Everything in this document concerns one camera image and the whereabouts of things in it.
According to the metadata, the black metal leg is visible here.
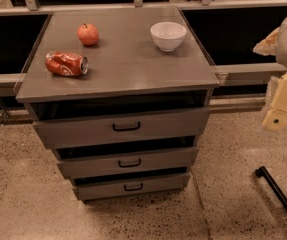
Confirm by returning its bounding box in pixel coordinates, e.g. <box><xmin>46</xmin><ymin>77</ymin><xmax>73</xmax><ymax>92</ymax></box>
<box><xmin>254</xmin><ymin>165</ymin><xmax>287</xmax><ymax>233</ymax></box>

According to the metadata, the crushed red soda can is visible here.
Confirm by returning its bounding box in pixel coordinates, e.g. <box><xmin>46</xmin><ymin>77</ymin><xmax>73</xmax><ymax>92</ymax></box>
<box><xmin>45</xmin><ymin>51</ymin><xmax>88</xmax><ymax>77</ymax></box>

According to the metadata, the grey drawer cabinet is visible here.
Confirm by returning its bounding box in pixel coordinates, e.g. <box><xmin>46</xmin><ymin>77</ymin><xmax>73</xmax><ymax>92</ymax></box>
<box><xmin>17</xmin><ymin>7</ymin><xmax>218</xmax><ymax>188</ymax></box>

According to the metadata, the grey bottom drawer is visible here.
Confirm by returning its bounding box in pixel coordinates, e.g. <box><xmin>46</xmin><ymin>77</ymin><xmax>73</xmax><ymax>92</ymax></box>
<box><xmin>73</xmin><ymin>173</ymin><xmax>190</xmax><ymax>201</ymax></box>

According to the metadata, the grey top drawer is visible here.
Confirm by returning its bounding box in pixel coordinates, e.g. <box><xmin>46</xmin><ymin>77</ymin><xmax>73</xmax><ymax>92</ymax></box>
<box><xmin>33</xmin><ymin>108</ymin><xmax>209</xmax><ymax>149</ymax></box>

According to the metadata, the grey middle drawer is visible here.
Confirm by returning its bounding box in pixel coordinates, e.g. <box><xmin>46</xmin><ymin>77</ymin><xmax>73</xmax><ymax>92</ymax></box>
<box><xmin>58</xmin><ymin>146</ymin><xmax>198</xmax><ymax>179</ymax></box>

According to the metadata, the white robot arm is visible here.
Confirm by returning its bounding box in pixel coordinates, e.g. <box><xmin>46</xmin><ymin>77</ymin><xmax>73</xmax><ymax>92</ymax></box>
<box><xmin>253</xmin><ymin>17</ymin><xmax>287</xmax><ymax>132</ymax></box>

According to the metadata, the white bowl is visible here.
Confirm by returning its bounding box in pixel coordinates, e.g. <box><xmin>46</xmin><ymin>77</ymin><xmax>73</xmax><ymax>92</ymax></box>
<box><xmin>150</xmin><ymin>22</ymin><xmax>187</xmax><ymax>52</ymax></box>

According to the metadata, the metal railing frame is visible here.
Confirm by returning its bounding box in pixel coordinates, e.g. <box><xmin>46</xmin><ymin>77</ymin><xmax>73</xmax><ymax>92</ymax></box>
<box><xmin>0</xmin><ymin>0</ymin><xmax>287</xmax><ymax>121</ymax></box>

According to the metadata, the red apple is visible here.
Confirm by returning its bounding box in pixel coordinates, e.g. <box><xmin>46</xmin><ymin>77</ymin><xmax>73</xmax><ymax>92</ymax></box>
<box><xmin>77</xmin><ymin>24</ymin><xmax>99</xmax><ymax>46</ymax></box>

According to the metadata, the grey drawer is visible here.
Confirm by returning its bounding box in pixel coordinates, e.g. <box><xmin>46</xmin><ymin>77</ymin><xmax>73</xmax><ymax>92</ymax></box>
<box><xmin>58</xmin><ymin>146</ymin><xmax>198</xmax><ymax>179</ymax></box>
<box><xmin>33</xmin><ymin>108</ymin><xmax>209</xmax><ymax>149</ymax></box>
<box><xmin>73</xmin><ymin>173</ymin><xmax>190</xmax><ymax>201</ymax></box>

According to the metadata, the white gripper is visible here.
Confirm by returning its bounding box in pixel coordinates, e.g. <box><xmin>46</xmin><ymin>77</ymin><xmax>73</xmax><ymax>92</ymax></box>
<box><xmin>262</xmin><ymin>73</ymin><xmax>287</xmax><ymax>132</ymax></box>

